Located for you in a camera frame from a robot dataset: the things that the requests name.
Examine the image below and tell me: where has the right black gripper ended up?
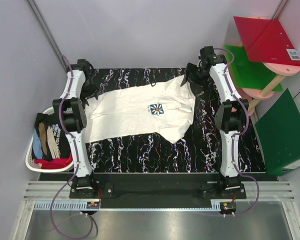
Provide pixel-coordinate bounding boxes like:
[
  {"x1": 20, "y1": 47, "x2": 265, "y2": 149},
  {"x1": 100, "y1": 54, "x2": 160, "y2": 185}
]
[{"x1": 180, "y1": 62, "x2": 210, "y2": 93}]

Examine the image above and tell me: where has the white daisy t-shirt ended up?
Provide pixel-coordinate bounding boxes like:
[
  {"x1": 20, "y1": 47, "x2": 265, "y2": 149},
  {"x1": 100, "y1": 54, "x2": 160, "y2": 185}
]
[{"x1": 85, "y1": 76, "x2": 196, "y2": 144}]

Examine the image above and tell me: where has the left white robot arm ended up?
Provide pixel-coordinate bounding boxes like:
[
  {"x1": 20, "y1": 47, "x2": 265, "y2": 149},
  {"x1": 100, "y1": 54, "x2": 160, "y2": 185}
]
[{"x1": 52, "y1": 55, "x2": 99, "y2": 198}]

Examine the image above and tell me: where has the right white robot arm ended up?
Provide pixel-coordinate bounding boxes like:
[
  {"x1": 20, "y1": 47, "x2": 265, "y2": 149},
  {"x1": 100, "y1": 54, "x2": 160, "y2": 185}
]
[{"x1": 180, "y1": 46, "x2": 249, "y2": 199}]

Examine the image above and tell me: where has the black printed t-shirt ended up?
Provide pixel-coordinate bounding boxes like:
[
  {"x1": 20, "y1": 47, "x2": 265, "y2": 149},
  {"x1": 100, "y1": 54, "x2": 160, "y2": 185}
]
[{"x1": 32, "y1": 113, "x2": 71, "y2": 162}]

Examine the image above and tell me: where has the light green plastic folder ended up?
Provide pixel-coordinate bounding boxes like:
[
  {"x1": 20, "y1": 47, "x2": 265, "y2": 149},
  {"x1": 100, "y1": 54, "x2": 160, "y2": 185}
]
[{"x1": 223, "y1": 45, "x2": 277, "y2": 90}]

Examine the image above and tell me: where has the black marble table mat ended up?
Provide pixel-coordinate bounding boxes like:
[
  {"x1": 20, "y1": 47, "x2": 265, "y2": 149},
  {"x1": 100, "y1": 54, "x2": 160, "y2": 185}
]
[{"x1": 64, "y1": 67, "x2": 267, "y2": 174}]

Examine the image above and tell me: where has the red t-shirt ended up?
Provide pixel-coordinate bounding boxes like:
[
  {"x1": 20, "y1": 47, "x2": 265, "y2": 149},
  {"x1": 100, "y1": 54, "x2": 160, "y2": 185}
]
[{"x1": 32, "y1": 150, "x2": 73, "y2": 170}]

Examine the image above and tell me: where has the red plastic folder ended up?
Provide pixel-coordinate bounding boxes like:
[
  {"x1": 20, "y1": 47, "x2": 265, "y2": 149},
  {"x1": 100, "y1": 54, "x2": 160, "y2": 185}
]
[{"x1": 234, "y1": 16, "x2": 300, "y2": 67}]

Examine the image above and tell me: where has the pink wooden shelf stand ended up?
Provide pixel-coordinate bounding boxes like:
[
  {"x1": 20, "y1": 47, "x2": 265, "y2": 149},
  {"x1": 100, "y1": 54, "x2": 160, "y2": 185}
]
[{"x1": 234, "y1": 16, "x2": 300, "y2": 114}]

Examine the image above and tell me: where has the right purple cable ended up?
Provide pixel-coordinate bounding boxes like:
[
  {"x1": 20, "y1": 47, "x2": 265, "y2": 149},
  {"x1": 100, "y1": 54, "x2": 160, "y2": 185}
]
[{"x1": 212, "y1": 47, "x2": 260, "y2": 216}]

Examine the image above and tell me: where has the purple cable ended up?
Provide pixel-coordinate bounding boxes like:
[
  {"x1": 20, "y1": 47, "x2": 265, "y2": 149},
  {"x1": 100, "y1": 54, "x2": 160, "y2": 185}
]
[
  {"x1": 50, "y1": 54, "x2": 99, "y2": 239},
  {"x1": 212, "y1": 47, "x2": 260, "y2": 216}
]

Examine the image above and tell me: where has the aluminium frame rail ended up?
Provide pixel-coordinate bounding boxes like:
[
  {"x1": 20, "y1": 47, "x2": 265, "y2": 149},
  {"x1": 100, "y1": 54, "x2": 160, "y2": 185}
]
[{"x1": 23, "y1": 181, "x2": 295, "y2": 202}]

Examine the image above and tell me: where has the grey slotted cable duct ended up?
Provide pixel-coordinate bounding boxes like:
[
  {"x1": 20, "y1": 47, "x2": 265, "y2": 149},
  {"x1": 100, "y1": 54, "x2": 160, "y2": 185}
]
[{"x1": 34, "y1": 200, "x2": 101, "y2": 211}]

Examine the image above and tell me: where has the dark green ring binder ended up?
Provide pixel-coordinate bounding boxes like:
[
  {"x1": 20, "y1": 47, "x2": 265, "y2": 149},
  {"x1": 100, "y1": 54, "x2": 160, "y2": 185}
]
[{"x1": 255, "y1": 89, "x2": 300, "y2": 176}]

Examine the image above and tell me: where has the corner aluminium post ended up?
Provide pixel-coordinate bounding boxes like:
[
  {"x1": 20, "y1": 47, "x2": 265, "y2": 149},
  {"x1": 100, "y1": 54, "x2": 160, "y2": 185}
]
[{"x1": 25, "y1": 0, "x2": 66, "y2": 70}]

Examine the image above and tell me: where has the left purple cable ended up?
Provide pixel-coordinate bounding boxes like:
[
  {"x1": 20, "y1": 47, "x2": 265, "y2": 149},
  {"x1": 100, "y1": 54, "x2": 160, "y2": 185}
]
[{"x1": 50, "y1": 54, "x2": 99, "y2": 239}]

